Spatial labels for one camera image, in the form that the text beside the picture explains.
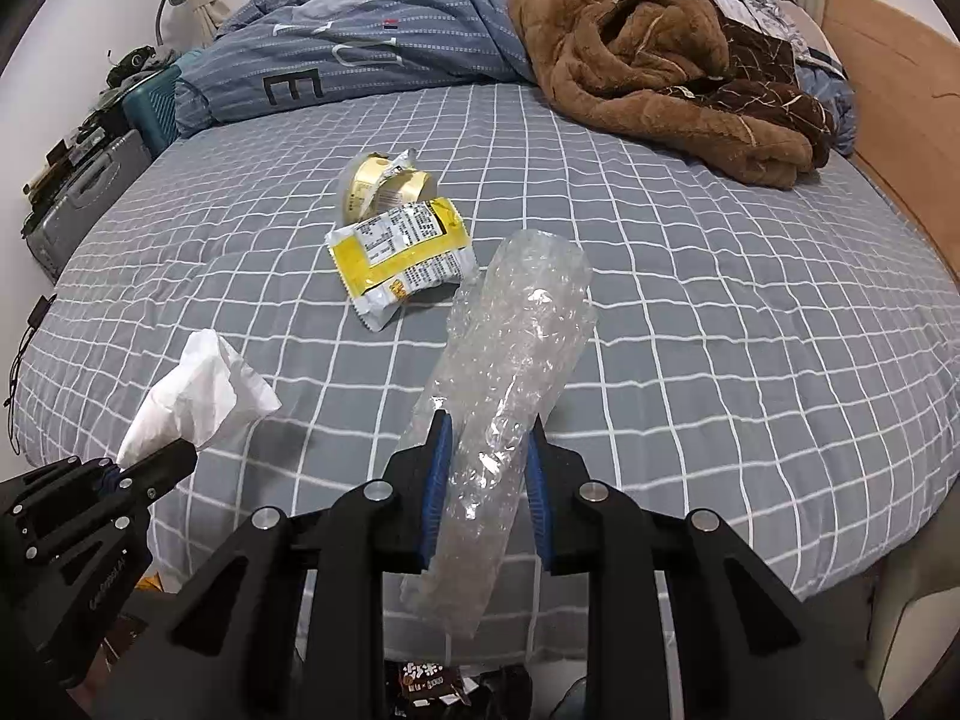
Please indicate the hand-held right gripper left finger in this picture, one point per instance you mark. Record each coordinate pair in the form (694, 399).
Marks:
(436, 499)

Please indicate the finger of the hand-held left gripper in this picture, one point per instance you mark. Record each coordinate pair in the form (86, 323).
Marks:
(161, 461)
(112, 514)

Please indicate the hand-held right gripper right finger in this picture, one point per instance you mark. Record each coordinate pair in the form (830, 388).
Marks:
(537, 502)

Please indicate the white tissue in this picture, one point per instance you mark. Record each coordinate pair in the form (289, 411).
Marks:
(202, 390)

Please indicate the clear bubble wrap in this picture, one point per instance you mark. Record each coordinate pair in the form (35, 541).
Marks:
(510, 390)

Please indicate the brown snack wrapper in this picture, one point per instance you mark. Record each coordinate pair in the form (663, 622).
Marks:
(424, 682)

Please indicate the yellow snack wrapper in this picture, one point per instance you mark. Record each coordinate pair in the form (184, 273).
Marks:
(405, 255)

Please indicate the grey checked bed sheet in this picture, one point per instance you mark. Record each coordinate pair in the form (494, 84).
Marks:
(712, 330)

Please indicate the grey hard suitcase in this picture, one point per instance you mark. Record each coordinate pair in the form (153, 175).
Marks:
(79, 202)

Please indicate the yellow crumpled cup wrapper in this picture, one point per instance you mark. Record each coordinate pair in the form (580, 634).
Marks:
(382, 184)

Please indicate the teal hard suitcase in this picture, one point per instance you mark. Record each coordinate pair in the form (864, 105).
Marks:
(154, 109)

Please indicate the brown fleece blanket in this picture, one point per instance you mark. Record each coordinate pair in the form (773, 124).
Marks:
(652, 60)

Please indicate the blue striped duvet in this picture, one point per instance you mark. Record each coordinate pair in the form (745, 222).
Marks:
(360, 37)

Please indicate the wooden headboard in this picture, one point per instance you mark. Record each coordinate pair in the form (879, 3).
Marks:
(900, 112)

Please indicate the patterned pillow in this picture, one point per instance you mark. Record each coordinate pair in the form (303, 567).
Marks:
(757, 11)

